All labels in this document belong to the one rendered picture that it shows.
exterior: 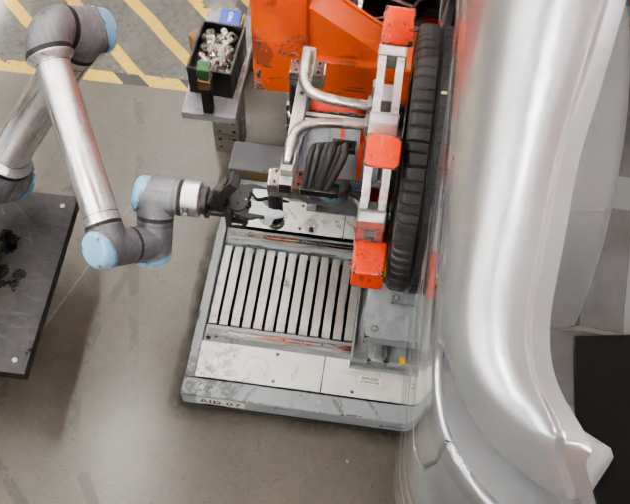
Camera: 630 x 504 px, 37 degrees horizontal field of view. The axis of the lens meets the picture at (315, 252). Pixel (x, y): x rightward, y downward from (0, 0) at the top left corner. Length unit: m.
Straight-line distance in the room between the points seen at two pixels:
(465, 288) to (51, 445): 1.92
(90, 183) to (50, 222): 0.71
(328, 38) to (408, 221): 0.83
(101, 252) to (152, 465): 0.88
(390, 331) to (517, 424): 1.59
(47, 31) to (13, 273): 0.84
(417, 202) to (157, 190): 0.65
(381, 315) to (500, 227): 1.56
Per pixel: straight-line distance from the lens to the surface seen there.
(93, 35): 2.50
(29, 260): 2.96
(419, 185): 2.06
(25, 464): 3.02
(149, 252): 2.35
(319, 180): 2.15
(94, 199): 2.31
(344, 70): 2.81
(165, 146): 3.48
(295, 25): 2.71
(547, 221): 1.33
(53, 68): 2.40
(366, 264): 2.17
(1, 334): 2.86
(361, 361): 2.87
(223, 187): 2.27
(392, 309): 2.87
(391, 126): 2.11
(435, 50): 2.18
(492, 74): 1.48
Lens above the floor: 2.77
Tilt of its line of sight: 60 degrees down
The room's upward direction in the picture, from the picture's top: 2 degrees clockwise
